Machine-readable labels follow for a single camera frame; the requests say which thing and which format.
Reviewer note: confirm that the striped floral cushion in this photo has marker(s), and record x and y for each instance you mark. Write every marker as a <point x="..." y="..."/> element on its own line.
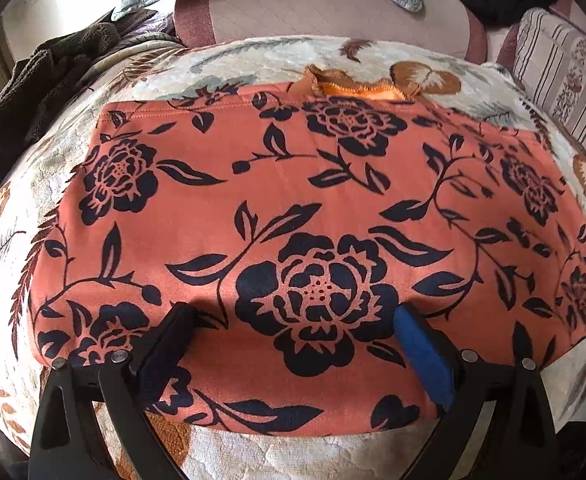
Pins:
<point x="563" y="70"/>

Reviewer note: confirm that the dark brown towel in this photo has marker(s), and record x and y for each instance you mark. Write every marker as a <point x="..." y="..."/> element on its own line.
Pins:
<point x="33" y="85"/>

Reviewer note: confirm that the pink headboard cushion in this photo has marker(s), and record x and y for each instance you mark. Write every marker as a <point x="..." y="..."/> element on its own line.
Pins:
<point x="323" y="15"/>

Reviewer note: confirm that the leaf print blanket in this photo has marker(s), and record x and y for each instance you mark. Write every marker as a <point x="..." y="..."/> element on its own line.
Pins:
<point x="33" y="200"/>

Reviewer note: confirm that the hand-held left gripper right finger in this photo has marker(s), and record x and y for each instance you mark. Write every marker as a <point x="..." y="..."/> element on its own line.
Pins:
<point x="425" y="355"/>

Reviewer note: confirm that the orange floral blouse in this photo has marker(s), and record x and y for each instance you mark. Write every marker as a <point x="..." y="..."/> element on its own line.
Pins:
<point x="283" y="200"/>

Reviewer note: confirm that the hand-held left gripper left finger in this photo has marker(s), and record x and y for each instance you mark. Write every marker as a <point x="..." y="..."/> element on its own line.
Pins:
<point x="165" y="355"/>

